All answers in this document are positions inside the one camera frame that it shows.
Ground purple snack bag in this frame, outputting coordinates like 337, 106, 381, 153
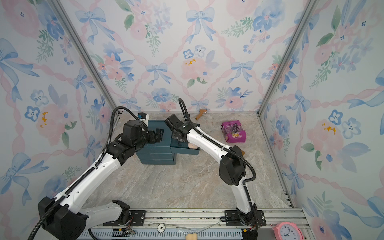
221, 120, 247, 143

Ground wooden handle roller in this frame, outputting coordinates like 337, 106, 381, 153
195, 109, 208, 121

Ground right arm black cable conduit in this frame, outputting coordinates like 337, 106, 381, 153
178, 97, 257, 185

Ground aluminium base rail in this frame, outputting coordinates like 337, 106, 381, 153
78, 208, 315, 240

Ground teal drawer cabinet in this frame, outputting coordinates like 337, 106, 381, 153
137, 120, 176, 165

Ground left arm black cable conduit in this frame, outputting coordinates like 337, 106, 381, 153
27, 106, 149, 240

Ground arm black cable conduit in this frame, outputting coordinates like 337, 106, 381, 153
178, 97, 257, 185
27, 106, 149, 240

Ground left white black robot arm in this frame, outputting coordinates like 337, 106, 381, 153
29, 120, 164, 240

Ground beige knob at rail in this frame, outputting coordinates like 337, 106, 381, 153
185, 233, 198, 240

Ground pink computer mouse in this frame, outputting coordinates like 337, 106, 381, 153
188, 143, 198, 150

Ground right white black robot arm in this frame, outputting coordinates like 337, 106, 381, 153
165, 115, 259, 227

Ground pink alarm clock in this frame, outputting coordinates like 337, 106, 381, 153
273, 222, 304, 240

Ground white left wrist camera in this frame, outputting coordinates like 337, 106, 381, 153
138, 112, 150, 126

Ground teal top drawer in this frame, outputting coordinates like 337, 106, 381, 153
170, 138, 200, 156

